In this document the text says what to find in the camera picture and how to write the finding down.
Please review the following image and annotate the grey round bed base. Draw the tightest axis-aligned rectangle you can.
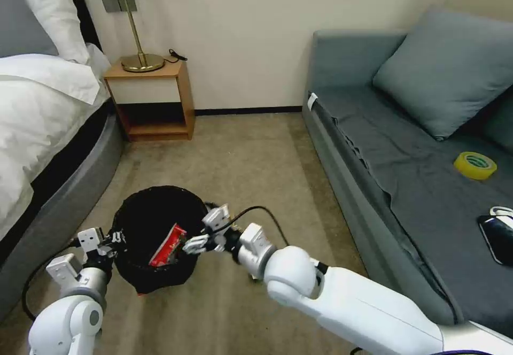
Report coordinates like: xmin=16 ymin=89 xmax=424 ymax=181
xmin=0 ymin=102 xmax=125 ymax=323

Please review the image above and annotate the black round trash bin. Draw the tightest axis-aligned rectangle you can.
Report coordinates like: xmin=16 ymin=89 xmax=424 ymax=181
xmin=112 ymin=186 xmax=220 ymax=295

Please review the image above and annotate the black phone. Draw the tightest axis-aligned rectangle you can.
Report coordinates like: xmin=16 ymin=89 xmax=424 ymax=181
xmin=477 ymin=214 xmax=513 ymax=267

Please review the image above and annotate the white duvet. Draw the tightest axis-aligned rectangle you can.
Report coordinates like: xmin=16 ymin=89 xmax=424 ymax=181
xmin=0 ymin=44 xmax=114 ymax=240

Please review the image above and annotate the grey sofa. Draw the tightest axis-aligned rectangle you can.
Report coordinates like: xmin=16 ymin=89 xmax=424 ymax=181
xmin=301 ymin=8 xmax=513 ymax=327

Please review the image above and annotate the yellow tape roll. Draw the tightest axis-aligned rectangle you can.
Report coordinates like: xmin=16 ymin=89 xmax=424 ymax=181
xmin=453 ymin=151 xmax=498 ymax=181

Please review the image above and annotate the black baseboard strip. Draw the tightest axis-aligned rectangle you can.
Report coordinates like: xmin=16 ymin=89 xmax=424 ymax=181
xmin=194 ymin=105 xmax=305 ymax=117

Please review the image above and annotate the black headboard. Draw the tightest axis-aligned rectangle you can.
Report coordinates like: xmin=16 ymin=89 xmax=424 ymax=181
xmin=76 ymin=0 xmax=106 ymax=56

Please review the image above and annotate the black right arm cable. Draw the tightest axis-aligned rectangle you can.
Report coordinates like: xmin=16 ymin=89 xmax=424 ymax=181
xmin=218 ymin=205 xmax=290 ymax=248

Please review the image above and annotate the dark grey sofa cover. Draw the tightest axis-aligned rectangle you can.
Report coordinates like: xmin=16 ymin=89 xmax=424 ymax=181
xmin=310 ymin=86 xmax=513 ymax=320

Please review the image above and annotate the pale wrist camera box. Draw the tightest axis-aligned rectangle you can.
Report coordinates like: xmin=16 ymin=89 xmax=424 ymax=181
xmin=201 ymin=204 xmax=232 ymax=228
xmin=76 ymin=228 xmax=104 ymax=251

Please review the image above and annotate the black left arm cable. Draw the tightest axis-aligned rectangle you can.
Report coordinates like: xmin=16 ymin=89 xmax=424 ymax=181
xmin=20 ymin=237 xmax=81 ymax=322

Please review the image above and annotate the grey wall switch plate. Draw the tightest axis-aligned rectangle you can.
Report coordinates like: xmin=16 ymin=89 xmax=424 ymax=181
xmin=100 ymin=0 xmax=138 ymax=13

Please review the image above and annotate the large blue-grey cushion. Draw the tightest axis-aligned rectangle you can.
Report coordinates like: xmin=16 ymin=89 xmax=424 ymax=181
xmin=372 ymin=6 xmax=513 ymax=142

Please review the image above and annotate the red snack wrapper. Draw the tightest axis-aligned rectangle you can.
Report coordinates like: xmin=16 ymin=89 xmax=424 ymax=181
xmin=149 ymin=223 xmax=188 ymax=268

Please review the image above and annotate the grey pillow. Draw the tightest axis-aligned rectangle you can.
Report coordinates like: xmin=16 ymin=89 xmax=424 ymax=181
xmin=0 ymin=0 xmax=60 ymax=59

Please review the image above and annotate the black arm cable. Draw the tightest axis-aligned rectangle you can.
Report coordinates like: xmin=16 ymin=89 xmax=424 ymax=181
xmin=20 ymin=237 xmax=81 ymax=322
xmin=218 ymin=205 xmax=290 ymax=248

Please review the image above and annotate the wooden nightstand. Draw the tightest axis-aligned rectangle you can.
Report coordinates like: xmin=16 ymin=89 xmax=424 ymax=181
xmin=103 ymin=57 xmax=196 ymax=142

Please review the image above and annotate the white pillow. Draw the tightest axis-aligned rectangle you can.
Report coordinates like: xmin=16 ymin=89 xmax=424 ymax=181
xmin=18 ymin=0 xmax=91 ymax=65

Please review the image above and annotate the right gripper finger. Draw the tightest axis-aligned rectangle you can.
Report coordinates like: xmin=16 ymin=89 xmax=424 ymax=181
xmin=182 ymin=234 xmax=214 ymax=248
xmin=184 ymin=243 xmax=215 ymax=256

